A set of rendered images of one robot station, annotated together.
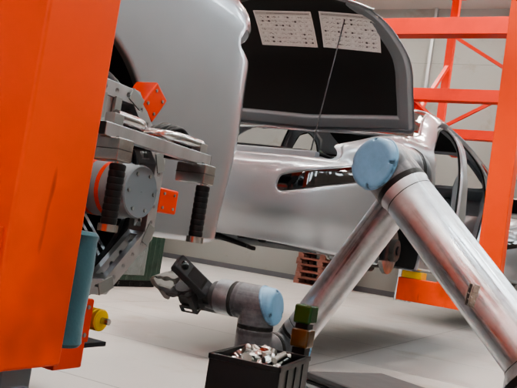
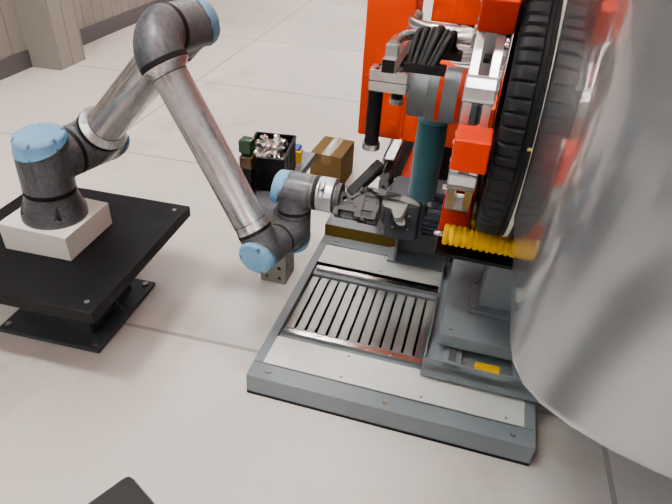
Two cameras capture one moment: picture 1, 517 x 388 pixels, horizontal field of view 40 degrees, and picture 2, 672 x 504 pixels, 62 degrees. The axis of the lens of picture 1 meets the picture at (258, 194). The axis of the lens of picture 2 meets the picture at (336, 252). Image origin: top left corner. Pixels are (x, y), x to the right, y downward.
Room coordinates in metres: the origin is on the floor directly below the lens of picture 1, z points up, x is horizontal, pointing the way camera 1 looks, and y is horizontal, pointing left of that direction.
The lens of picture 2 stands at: (3.05, -0.26, 1.33)
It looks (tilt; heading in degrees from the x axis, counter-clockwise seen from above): 35 degrees down; 165
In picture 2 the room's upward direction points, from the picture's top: 3 degrees clockwise
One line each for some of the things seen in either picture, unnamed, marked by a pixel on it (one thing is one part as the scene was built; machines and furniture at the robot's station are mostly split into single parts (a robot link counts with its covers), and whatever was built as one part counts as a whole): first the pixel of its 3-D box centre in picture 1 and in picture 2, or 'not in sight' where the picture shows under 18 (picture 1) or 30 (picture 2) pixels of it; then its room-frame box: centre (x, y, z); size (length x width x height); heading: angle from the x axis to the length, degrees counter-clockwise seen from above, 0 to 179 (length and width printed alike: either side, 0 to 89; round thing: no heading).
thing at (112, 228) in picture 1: (112, 195); (399, 76); (1.53, 0.31, 0.83); 0.04 x 0.04 x 0.16
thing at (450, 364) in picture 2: not in sight; (488, 324); (1.87, 0.58, 0.13); 0.50 x 0.36 x 0.10; 151
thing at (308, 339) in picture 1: (302, 337); (247, 160); (1.53, -0.14, 0.59); 0.04 x 0.04 x 0.04; 61
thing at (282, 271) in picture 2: not in sight; (277, 229); (1.33, -0.03, 0.21); 0.10 x 0.10 x 0.42; 61
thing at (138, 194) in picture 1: (108, 188); (450, 95); (1.76, 0.37, 0.85); 0.21 x 0.14 x 0.14; 61
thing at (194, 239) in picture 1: (198, 212); (373, 118); (1.83, 0.14, 0.83); 0.04 x 0.04 x 0.16
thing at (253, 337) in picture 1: (255, 349); (291, 228); (1.79, -0.05, 0.51); 0.12 x 0.09 x 0.12; 138
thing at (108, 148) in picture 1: (109, 148); not in sight; (1.54, 0.33, 0.93); 0.09 x 0.05 x 0.05; 61
